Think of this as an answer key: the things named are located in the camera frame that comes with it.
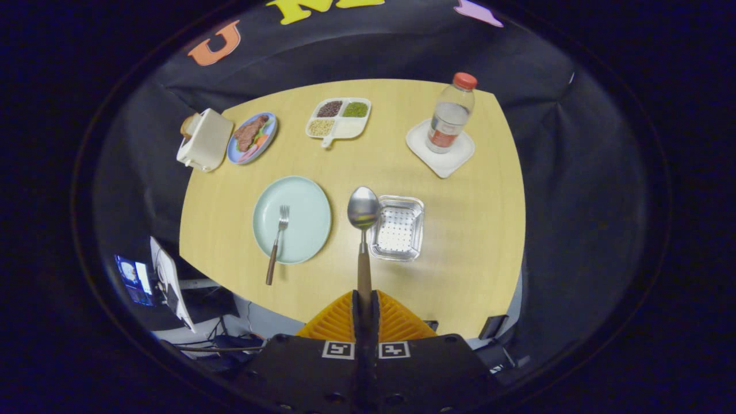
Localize mint green plate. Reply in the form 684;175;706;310
252;175;332;265

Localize blue plate with food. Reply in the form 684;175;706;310
227;112;278;166

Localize clear bottle red cap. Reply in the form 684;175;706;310
425;72;478;154

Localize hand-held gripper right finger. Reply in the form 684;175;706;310
366;290;501;414

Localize white divided grain dish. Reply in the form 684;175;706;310
305;97;372;149

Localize lit computer screen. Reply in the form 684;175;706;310
114;255;154;307

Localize white flat panel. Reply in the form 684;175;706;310
149;236;196;333

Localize wooden handled metal spoon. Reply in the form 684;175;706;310
347;186;381;314

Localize perforated metal tray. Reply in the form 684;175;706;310
368;195;425;262

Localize wooden handled metal fork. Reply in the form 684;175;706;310
265;205;290;286

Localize white toaster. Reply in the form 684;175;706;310
176;108;235;173

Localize white square coaster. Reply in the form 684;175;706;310
405;119;476;179

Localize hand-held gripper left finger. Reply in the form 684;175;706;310
233;290;367;414

